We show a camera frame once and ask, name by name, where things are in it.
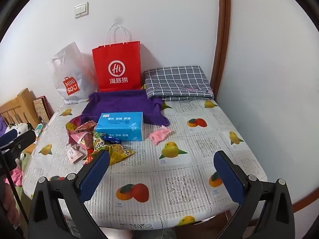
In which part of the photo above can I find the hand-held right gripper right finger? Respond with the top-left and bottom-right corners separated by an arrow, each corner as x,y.
214,150 -> 296,239

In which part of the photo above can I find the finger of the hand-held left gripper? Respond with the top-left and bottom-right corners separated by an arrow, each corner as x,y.
0,129 -> 37,153

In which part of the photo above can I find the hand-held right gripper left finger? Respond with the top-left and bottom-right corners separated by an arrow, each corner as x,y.
27,149 -> 110,239

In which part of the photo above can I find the red white snack packet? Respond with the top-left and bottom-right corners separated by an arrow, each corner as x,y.
83,148 -> 96,165

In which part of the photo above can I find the pale pink pastry packet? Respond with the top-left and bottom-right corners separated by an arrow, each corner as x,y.
67,147 -> 84,164

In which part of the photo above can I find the yellow green cracker packet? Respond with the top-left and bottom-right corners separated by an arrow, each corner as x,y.
108,144 -> 134,165

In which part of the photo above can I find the green snack packet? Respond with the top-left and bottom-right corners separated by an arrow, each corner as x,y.
93,131 -> 110,152

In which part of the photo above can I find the pink cartoon snack packet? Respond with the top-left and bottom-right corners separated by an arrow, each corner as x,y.
67,129 -> 95,152

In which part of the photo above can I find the red gold snack packet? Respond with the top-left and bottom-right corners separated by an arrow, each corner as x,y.
65,117 -> 96,133

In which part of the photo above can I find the black white plush toy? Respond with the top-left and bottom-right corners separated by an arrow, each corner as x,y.
4,123 -> 34,140

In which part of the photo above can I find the pink cloth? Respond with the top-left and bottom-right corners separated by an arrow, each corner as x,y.
10,168 -> 25,187

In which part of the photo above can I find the wooden headboard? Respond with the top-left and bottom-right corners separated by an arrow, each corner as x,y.
0,88 -> 41,130

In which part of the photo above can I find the brown patterned box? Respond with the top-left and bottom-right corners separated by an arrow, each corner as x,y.
33,96 -> 54,125

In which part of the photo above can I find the blue tissue pack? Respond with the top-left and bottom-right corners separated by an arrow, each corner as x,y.
95,112 -> 144,142

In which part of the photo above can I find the fruit printed tablecloth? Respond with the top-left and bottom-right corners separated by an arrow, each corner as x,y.
22,97 -> 268,231

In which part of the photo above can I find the purple towel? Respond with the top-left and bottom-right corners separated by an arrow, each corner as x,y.
80,89 -> 170,126

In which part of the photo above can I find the white plastic shopping bag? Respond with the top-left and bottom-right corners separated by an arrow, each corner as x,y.
48,42 -> 98,104

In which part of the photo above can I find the grey checked folded cloth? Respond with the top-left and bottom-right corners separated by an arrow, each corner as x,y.
144,66 -> 214,102

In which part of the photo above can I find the red paper bag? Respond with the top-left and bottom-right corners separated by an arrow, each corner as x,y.
92,24 -> 141,92

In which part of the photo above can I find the black cable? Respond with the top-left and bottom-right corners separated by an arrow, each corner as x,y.
0,152 -> 29,232

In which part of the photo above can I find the white wall light switch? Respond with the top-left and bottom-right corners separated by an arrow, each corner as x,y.
74,2 -> 89,18

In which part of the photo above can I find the brown wooden door frame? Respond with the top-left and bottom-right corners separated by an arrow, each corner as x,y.
209,0 -> 231,100

